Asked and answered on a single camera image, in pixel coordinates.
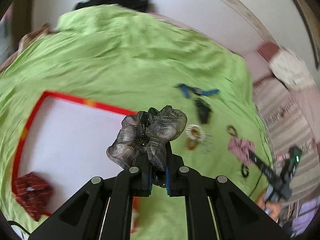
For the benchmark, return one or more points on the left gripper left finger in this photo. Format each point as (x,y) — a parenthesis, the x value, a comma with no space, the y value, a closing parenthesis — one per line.
(101,209)

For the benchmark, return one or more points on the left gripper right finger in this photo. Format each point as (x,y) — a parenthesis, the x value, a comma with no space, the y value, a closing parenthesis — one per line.
(215,207)

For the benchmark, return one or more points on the grey organza scrunchie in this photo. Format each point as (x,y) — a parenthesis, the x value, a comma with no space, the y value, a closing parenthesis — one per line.
(147,133)

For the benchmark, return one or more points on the person's right hand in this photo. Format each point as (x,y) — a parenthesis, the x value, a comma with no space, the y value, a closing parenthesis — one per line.
(273,207)

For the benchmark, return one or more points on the pink checkered scrunchie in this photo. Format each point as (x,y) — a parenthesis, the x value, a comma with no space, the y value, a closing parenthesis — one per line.
(240,148)

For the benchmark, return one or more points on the floral striped quilt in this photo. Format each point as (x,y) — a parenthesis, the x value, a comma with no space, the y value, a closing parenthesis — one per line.
(286,126)

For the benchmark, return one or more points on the dark red dotted scrunchie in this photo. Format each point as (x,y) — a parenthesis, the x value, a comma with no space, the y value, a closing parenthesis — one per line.
(33,194)

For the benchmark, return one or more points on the red shallow box tray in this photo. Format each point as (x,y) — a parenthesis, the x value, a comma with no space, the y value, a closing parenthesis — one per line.
(64,142)

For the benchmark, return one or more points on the black floral scrunchie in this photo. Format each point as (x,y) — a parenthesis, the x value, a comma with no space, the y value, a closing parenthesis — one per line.
(203,110)

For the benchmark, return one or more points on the white floral pillow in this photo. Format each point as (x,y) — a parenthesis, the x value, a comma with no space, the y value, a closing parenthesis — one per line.
(291,70)

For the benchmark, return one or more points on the blue striped hair band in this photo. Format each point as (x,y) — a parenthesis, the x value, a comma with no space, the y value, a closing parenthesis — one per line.
(187,90)

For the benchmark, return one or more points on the green bed sheet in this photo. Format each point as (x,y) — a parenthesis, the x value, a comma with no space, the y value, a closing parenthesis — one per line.
(132,60)

